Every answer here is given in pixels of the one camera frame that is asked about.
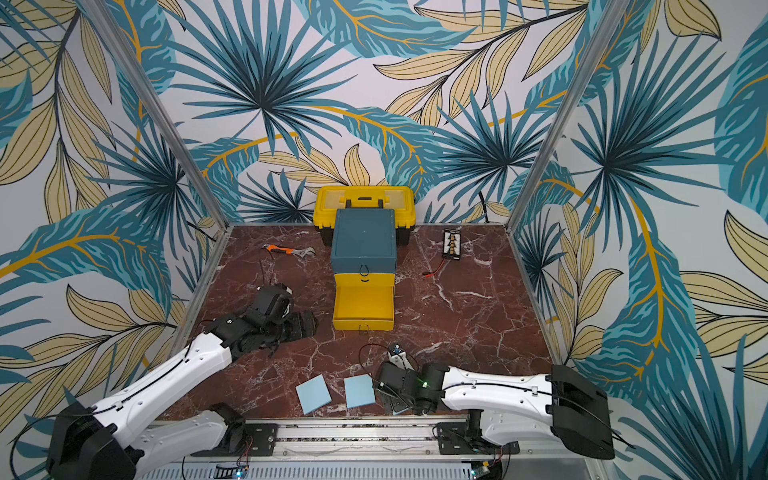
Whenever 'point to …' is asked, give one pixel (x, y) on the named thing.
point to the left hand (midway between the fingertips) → (303, 331)
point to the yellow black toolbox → (327, 200)
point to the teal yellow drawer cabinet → (364, 263)
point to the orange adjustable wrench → (290, 251)
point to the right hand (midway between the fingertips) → (397, 392)
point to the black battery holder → (452, 243)
